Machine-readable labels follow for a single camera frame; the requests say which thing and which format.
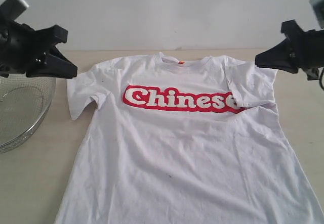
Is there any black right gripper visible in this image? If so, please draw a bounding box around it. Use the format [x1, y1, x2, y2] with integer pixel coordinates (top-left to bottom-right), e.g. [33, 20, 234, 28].
[255, 20, 323, 80]

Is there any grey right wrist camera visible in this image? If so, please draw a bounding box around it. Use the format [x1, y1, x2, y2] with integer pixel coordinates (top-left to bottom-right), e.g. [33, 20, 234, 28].
[309, 0, 324, 29]

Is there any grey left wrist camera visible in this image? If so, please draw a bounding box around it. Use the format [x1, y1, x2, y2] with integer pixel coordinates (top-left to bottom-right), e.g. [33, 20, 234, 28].
[1, 0, 30, 21]

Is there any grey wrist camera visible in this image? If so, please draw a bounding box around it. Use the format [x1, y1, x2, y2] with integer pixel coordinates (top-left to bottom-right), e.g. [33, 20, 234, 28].
[309, 0, 324, 29]
[1, 0, 30, 21]

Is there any white t-shirt red Chinese logo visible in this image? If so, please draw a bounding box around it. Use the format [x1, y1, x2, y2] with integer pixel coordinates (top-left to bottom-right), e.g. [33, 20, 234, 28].
[55, 53, 323, 223]

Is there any metal wire mesh basket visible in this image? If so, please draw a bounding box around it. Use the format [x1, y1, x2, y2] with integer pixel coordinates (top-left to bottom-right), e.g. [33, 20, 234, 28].
[1, 74, 56, 153]

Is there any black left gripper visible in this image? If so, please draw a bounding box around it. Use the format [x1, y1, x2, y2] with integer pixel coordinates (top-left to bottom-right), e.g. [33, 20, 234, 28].
[1, 19, 78, 79]

